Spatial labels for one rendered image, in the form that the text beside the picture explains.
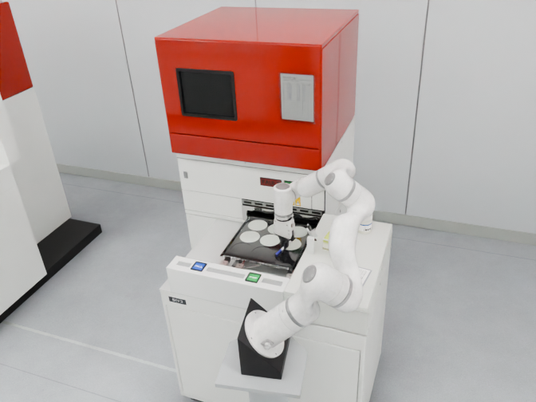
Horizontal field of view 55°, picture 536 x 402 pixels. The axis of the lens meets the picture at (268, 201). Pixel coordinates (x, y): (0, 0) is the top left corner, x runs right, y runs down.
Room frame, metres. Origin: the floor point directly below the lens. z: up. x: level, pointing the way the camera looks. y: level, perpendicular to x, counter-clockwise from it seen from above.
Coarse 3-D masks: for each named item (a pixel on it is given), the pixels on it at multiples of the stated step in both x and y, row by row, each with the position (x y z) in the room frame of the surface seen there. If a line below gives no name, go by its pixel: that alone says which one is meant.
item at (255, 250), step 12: (240, 240) 2.07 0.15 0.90; (300, 240) 2.05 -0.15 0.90; (228, 252) 1.98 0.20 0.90; (240, 252) 1.98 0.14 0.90; (252, 252) 1.97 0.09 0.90; (264, 252) 1.97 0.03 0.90; (276, 252) 1.96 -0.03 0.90; (288, 252) 1.96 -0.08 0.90; (300, 252) 1.95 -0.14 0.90; (276, 264) 1.87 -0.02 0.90; (288, 264) 1.86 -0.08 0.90
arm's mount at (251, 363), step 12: (252, 300) 1.52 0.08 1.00; (240, 336) 1.33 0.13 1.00; (240, 348) 1.31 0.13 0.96; (252, 348) 1.31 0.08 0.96; (240, 360) 1.32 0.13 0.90; (252, 360) 1.31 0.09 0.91; (264, 360) 1.30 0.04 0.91; (276, 360) 1.32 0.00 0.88; (252, 372) 1.31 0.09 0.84; (264, 372) 1.30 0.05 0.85; (276, 372) 1.29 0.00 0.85
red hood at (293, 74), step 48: (192, 48) 2.37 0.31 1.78; (240, 48) 2.28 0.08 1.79; (288, 48) 2.19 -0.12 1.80; (336, 48) 2.36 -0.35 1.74; (192, 96) 2.38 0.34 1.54; (240, 96) 2.28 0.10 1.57; (288, 96) 2.19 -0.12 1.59; (336, 96) 2.38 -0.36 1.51; (192, 144) 2.39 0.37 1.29; (240, 144) 2.29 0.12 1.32; (288, 144) 2.20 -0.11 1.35; (336, 144) 2.41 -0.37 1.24
